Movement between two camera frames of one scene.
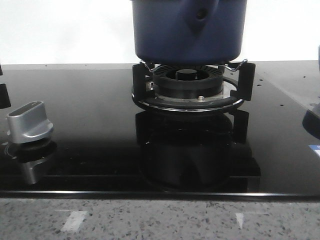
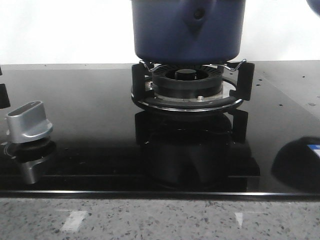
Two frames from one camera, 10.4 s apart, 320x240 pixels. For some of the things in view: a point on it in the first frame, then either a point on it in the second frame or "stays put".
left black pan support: [5, 102] stays put
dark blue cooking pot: [190, 32] stays put
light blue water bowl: [319, 57] → [314, 5]
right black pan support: [246, 87] stays put
